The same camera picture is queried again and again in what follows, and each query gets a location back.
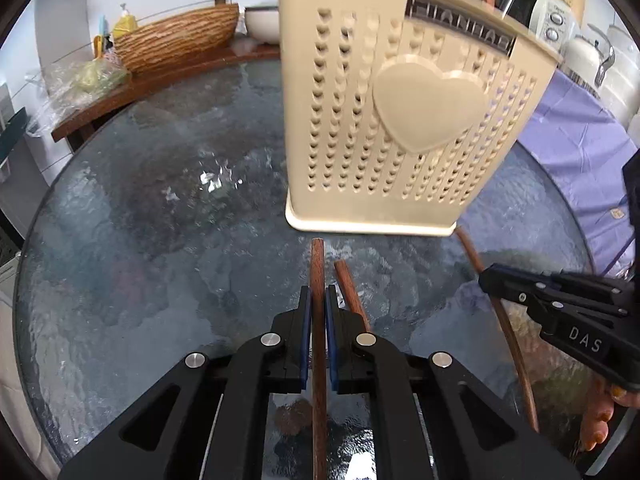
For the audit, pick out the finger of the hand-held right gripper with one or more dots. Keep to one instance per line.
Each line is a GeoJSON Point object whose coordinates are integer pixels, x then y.
{"type": "Point", "coordinates": [585, 345]}
{"type": "Point", "coordinates": [550, 287]}

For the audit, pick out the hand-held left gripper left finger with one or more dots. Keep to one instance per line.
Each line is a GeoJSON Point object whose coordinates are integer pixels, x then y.
{"type": "Point", "coordinates": [306, 345]}

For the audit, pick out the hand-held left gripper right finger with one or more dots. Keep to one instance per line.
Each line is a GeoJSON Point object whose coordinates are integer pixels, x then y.
{"type": "Point", "coordinates": [331, 345]}

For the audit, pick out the cream plastic utensil holder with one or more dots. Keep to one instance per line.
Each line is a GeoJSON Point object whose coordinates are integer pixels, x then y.
{"type": "Point", "coordinates": [350, 110]}

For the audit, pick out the person's right hand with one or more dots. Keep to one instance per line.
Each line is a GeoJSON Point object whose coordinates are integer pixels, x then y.
{"type": "Point", "coordinates": [600, 417]}

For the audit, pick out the purple floral cloth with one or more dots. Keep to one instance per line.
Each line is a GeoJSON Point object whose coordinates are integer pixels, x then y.
{"type": "Point", "coordinates": [575, 150]}

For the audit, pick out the stack of white bowls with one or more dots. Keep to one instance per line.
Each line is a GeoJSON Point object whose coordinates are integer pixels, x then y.
{"type": "Point", "coordinates": [625, 90]}

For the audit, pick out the white kettle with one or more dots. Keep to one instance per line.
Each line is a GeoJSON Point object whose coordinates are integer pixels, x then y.
{"type": "Point", "coordinates": [582, 60]}

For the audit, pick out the white microwave oven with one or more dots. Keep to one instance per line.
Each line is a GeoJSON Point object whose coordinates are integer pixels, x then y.
{"type": "Point", "coordinates": [550, 15]}

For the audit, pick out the wooden counter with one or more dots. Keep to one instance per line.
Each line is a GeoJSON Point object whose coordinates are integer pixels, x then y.
{"type": "Point", "coordinates": [150, 90]}

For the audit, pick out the white pot with lid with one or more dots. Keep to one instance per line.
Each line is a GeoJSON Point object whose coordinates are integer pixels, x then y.
{"type": "Point", "coordinates": [262, 25]}

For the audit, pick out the brown woven pattern basin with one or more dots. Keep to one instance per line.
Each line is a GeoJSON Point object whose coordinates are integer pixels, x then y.
{"type": "Point", "coordinates": [175, 40]}

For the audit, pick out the clear plastic bag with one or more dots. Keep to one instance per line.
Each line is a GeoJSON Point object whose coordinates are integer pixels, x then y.
{"type": "Point", "coordinates": [90, 77]}

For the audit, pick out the blue and yellow brushes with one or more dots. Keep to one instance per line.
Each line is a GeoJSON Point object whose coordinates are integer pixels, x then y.
{"type": "Point", "coordinates": [102, 40]}

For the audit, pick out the yellow soap bottle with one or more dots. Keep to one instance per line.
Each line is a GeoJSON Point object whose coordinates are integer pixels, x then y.
{"type": "Point", "coordinates": [125, 25]}

